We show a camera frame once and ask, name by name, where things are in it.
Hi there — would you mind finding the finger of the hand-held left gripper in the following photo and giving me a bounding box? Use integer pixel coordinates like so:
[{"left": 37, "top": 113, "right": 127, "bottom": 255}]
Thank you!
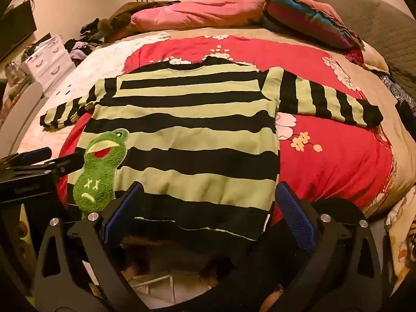
[
  {"left": 0, "top": 147, "right": 53, "bottom": 169},
  {"left": 6, "top": 152, "right": 84, "bottom": 178}
]

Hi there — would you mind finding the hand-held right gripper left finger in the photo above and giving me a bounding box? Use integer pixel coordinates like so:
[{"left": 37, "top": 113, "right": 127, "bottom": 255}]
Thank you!
[{"left": 34, "top": 182, "right": 153, "bottom": 312}]

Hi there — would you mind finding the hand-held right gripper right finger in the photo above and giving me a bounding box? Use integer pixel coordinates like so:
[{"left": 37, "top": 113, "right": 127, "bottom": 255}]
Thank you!
[{"left": 275, "top": 181, "right": 383, "bottom": 312}]

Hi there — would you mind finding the green black striped sweater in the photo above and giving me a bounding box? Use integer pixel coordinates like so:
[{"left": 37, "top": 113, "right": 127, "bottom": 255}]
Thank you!
[{"left": 40, "top": 56, "right": 384, "bottom": 242}]

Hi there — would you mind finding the pile of clothes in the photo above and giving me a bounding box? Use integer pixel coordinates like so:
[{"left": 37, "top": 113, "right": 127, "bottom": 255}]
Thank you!
[{"left": 65, "top": 18, "right": 105, "bottom": 63}]

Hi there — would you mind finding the person's right hand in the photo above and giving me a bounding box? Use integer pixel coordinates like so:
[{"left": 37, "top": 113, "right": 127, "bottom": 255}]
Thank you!
[{"left": 260, "top": 286, "right": 284, "bottom": 312}]

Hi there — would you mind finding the red floral blanket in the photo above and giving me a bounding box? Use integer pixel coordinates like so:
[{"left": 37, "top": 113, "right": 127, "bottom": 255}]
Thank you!
[{"left": 57, "top": 26, "right": 416, "bottom": 231}]

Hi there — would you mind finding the white drawer cabinet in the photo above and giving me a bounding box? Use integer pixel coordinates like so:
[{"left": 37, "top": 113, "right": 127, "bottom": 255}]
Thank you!
[{"left": 21, "top": 34, "right": 74, "bottom": 90}]

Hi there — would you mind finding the white quilted bedspread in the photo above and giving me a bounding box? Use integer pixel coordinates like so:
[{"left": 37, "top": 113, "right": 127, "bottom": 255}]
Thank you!
[{"left": 18, "top": 32, "right": 171, "bottom": 157}]

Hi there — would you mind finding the black flat television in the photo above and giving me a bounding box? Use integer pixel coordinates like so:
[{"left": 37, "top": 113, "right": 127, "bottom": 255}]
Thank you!
[{"left": 0, "top": 2, "right": 37, "bottom": 62}]

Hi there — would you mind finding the brown fur-trimmed coat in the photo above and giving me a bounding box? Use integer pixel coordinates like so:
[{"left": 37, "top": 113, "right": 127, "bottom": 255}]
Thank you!
[{"left": 97, "top": 1, "right": 181, "bottom": 43}]

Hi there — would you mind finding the dark red cloth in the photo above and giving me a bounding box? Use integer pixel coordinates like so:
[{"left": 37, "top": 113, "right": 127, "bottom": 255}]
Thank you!
[{"left": 344, "top": 47, "right": 365, "bottom": 66}]

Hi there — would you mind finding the multicolour striped blanket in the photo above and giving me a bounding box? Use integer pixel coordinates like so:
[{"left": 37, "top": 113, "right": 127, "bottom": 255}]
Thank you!
[{"left": 263, "top": 0, "right": 365, "bottom": 51}]

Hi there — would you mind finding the pink duvet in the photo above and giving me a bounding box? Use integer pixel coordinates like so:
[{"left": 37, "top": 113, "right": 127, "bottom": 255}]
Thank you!
[{"left": 130, "top": 0, "right": 266, "bottom": 35}]

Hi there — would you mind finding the grey quilted headboard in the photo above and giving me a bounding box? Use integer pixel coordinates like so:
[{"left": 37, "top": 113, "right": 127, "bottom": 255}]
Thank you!
[{"left": 309, "top": 0, "right": 416, "bottom": 105}]

